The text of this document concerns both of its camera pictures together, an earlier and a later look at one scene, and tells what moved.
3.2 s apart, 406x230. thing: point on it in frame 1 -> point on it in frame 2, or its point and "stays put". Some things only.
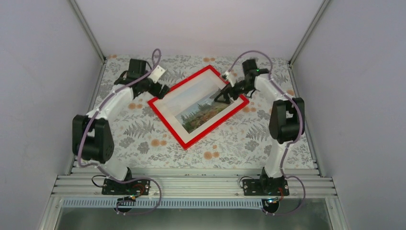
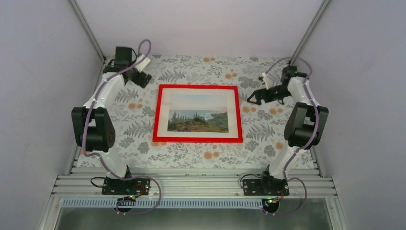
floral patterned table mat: x=142 y=140 stays put
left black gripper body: x=154 y=92 -> x=139 y=80
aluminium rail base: x=303 y=182 stays put
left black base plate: x=136 y=187 stays put
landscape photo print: x=195 y=108 -> x=198 y=120
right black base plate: x=265 y=187 stays put
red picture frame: x=150 y=102 -> x=238 y=140
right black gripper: x=228 y=90 -> x=258 y=93
